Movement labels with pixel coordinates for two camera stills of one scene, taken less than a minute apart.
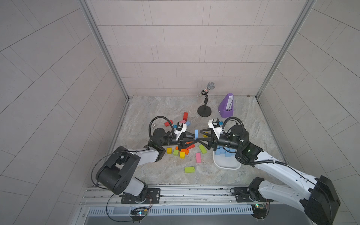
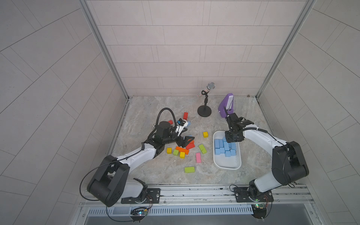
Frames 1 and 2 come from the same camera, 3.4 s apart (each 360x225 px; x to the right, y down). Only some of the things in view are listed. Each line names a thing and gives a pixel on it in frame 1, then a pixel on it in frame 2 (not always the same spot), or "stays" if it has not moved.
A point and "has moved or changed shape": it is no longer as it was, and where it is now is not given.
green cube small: (176, 152) stays
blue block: (220, 150) has moved or changed shape
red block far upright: (185, 116) stays
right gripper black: (213, 142) → (228, 139)
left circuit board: (138, 213) stays
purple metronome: (226, 106) stays
